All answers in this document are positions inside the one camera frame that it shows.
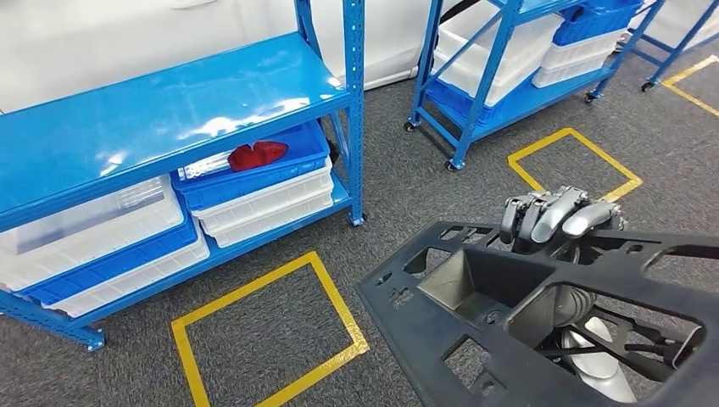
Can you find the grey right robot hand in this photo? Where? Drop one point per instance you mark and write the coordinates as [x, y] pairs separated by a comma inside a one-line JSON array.
[[550, 216]]

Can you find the black plastic plate frame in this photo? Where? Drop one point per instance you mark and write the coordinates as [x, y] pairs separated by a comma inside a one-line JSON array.
[[427, 337]]

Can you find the large white plastic bin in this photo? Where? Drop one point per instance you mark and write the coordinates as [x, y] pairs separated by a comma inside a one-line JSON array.
[[533, 39]]

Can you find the blue rack with casters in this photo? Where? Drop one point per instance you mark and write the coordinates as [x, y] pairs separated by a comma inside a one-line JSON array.
[[666, 59], [474, 112]]

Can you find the blue metal shelf rack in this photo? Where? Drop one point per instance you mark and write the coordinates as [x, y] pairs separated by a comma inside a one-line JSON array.
[[140, 112]]

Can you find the white car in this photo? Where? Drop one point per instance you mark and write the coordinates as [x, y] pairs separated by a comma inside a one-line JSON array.
[[112, 34]]

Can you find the red lamp part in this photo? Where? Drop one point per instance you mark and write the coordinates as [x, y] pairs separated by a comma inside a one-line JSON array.
[[272, 151], [241, 159]]

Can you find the clear plastic part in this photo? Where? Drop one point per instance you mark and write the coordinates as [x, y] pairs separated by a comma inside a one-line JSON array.
[[205, 166]]

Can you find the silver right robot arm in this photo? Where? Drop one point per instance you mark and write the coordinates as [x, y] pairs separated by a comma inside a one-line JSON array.
[[573, 306]]

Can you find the blue plastic bin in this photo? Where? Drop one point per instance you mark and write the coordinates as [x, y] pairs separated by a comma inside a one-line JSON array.
[[253, 188], [112, 269], [595, 25]]

